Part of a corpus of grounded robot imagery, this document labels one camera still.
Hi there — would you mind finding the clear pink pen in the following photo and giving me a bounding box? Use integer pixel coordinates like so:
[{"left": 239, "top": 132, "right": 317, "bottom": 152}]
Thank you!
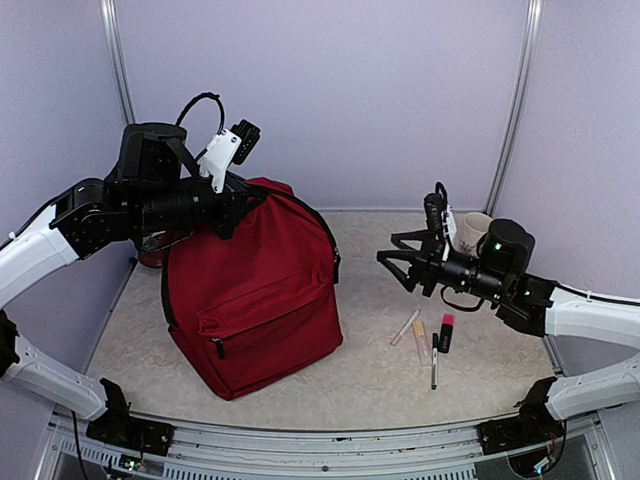
[{"left": 390, "top": 309, "right": 421, "bottom": 347}]

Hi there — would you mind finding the red backpack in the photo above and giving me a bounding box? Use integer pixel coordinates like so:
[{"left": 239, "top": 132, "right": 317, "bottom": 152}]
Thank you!
[{"left": 161, "top": 178, "right": 343, "bottom": 400}]

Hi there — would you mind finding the white printed mug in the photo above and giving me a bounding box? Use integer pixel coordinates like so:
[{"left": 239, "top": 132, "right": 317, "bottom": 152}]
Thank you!
[{"left": 452, "top": 212, "right": 493, "bottom": 257}]

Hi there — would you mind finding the aluminium frame post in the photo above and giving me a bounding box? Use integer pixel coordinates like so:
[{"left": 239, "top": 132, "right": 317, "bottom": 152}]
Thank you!
[
  {"left": 100, "top": 0, "right": 136, "bottom": 124},
  {"left": 484, "top": 0, "right": 544, "bottom": 216}
]

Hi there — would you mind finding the red floral round case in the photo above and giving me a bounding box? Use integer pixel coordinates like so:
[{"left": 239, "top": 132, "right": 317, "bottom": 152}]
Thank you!
[{"left": 138, "top": 231, "right": 170, "bottom": 269}]

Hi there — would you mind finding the left aluminium frame post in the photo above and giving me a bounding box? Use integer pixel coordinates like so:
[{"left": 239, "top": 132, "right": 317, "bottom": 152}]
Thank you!
[{"left": 100, "top": 0, "right": 136, "bottom": 124}]

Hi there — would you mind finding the right aluminium frame post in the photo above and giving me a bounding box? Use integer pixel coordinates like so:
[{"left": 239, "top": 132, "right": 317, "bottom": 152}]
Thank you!
[{"left": 484, "top": 0, "right": 544, "bottom": 216}]

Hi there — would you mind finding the front aluminium rail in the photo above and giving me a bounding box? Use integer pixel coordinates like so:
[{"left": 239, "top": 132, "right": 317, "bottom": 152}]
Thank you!
[{"left": 32, "top": 408, "right": 617, "bottom": 479}]

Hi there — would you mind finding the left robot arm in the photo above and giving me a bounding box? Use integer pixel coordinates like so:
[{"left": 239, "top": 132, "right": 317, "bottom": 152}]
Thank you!
[{"left": 1, "top": 120, "right": 263, "bottom": 455}]

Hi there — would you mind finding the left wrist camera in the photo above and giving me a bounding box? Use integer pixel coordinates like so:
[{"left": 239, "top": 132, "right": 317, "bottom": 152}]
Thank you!
[{"left": 196, "top": 119, "right": 261, "bottom": 194}]

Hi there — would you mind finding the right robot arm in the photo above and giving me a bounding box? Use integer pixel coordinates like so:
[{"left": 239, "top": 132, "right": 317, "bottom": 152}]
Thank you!
[{"left": 376, "top": 219, "right": 639, "bottom": 444}]

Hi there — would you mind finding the green tipped black marker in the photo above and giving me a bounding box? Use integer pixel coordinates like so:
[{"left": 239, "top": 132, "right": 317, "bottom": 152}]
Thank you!
[{"left": 431, "top": 333, "right": 439, "bottom": 391}]

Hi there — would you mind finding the beige capped marker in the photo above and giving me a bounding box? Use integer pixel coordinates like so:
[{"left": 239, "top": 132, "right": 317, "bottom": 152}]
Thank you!
[{"left": 412, "top": 320, "right": 432, "bottom": 367}]

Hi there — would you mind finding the pink black highlighter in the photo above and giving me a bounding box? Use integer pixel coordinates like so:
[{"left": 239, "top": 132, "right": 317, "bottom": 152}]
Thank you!
[{"left": 438, "top": 314, "right": 455, "bottom": 354}]

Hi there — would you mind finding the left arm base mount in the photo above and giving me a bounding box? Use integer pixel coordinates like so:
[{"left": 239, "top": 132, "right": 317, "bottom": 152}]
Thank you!
[{"left": 86, "top": 413, "right": 175, "bottom": 456}]

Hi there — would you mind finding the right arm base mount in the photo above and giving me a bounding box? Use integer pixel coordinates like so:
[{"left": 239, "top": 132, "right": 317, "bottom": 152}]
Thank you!
[{"left": 477, "top": 416, "right": 565, "bottom": 455}]

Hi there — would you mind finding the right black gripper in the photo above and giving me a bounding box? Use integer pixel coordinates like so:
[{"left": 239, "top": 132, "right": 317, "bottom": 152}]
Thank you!
[{"left": 375, "top": 228, "right": 508, "bottom": 304}]

